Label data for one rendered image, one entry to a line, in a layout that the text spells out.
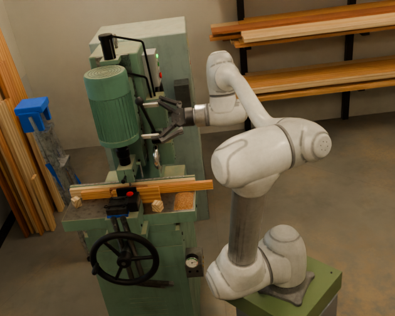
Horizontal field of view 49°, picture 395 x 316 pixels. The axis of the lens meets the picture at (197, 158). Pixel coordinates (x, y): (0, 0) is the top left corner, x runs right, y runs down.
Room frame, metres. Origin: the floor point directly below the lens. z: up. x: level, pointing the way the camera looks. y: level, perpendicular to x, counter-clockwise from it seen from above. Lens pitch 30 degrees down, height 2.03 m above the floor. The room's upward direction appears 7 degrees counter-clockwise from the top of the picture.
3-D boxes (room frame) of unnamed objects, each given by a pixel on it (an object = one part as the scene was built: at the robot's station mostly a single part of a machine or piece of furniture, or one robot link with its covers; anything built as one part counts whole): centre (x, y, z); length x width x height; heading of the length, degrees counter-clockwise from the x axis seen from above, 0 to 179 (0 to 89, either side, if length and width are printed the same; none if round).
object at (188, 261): (1.47, 0.08, 0.65); 0.06 x 0.04 x 0.08; 85
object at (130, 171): (1.73, 0.32, 1.03); 0.14 x 0.07 x 0.09; 175
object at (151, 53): (2.01, 0.16, 1.40); 0.10 x 0.06 x 0.16; 175
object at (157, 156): (1.83, 0.19, 1.02); 0.12 x 0.03 x 0.12; 175
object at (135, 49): (2.00, 0.30, 1.16); 0.22 x 0.22 x 0.72; 85
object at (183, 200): (1.60, 0.09, 0.91); 0.12 x 0.09 x 0.03; 175
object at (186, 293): (1.83, 0.32, 0.36); 0.58 x 0.45 x 0.71; 175
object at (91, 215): (1.60, 0.33, 0.87); 0.61 x 0.30 x 0.06; 85
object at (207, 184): (1.70, 0.26, 0.92); 0.62 x 0.02 x 0.04; 85
